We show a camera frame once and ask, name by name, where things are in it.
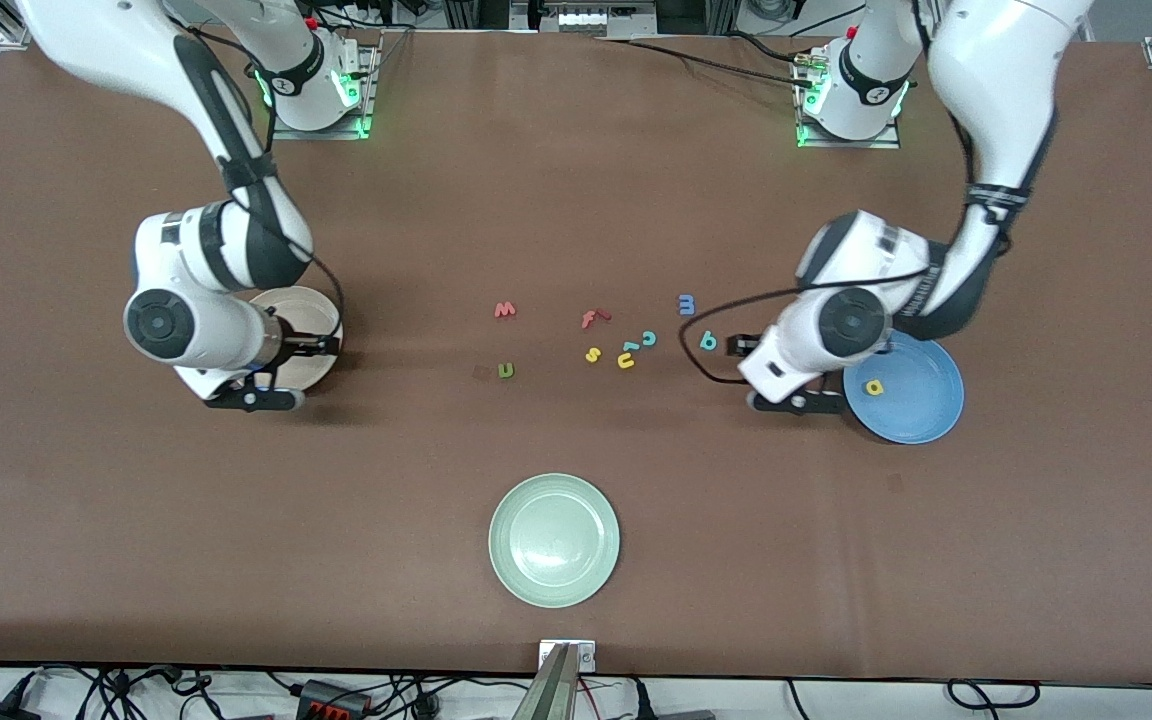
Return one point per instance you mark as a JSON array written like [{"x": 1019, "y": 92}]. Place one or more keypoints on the silver box with ports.
[{"x": 596, "y": 18}]

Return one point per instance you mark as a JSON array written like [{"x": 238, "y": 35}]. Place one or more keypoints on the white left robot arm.
[{"x": 986, "y": 60}]

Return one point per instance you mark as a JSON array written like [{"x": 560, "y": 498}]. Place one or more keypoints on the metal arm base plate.
[
  {"x": 891, "y": 143},
  {"x": 336, "y": 132}
]

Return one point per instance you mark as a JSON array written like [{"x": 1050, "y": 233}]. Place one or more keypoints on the blue letter m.
[{"x": 686, "y": 304}]

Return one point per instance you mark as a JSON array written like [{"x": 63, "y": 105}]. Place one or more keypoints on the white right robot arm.
[{"x": 196, "y": 330}]

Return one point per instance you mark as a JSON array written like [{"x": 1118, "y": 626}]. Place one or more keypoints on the beige brown plate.
[{"x": 321, "y": 310}]

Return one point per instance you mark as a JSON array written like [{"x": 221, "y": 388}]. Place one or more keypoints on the pale green plate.
[{"x": 554, "y": 540}]

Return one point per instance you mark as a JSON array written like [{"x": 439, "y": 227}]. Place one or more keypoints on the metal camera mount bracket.
[{"x": 556, "y": 680}]

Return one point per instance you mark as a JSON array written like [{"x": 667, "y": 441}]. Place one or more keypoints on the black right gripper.
[{"x": 294, "y": 347}]

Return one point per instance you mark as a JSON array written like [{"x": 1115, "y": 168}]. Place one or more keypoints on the red letter w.
[{"x": 504, "y": 312}]

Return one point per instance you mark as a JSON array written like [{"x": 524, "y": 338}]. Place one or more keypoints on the blue plate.
[{"x": 921, "y": 400}]

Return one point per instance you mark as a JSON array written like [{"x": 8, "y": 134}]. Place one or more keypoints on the black orange power strip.
[{"x": 331, "y": 700}]

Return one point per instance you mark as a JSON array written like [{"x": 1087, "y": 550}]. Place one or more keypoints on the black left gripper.
[{"x": 742, "y": 346}]

